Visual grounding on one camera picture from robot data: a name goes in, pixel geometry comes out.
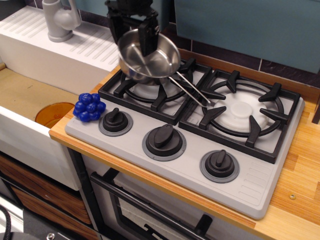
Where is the black middle stove knob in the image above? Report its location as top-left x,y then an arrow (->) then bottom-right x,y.
142,123 -> 187,162

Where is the stainless steel pot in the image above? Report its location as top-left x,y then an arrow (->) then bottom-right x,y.
117,29 -> 211,108

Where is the black right burner grate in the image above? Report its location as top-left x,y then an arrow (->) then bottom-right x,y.
179,70 -> 305,164

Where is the black right stove knob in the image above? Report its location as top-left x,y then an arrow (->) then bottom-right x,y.
199,149 -> 240,184

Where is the black burner grate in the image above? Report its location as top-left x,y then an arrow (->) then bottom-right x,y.
179,70 -> 305,164
98,58 -> 213,125

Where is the black braided cable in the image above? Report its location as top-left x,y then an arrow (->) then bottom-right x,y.
0,206 -> 13,240

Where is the black left burner grate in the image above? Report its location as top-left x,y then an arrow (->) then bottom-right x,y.
98,58 -> 213,125

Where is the black left stove knob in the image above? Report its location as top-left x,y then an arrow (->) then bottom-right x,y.
98,107 -> 134,137

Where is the wooden drawer front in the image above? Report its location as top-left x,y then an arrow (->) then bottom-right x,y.
0,152 -> 98,240

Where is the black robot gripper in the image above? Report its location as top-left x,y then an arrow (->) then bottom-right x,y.
104,0 -> 160,57

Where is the grey toy stove top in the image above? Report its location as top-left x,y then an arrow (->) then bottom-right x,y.
64,46 -> 306,221

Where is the toy oven door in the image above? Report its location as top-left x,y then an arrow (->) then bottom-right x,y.
83,155 -> 258,240

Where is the white toy sink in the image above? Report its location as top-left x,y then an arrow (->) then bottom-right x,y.
0,6 -> 118,191

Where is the black oven door handle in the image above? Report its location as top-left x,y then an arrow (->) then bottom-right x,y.
90,168 -> 213,240

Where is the grey toy faucet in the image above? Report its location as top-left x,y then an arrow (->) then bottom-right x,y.
42,0 -> 82,43

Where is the blue toy blueberry cluster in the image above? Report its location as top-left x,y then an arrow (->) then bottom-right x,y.
72,92 -> 106,123

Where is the black stove knob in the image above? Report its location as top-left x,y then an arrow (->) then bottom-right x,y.
142,123 -> 187,162
98,107 -> 134,137
199,149 -> 240,184

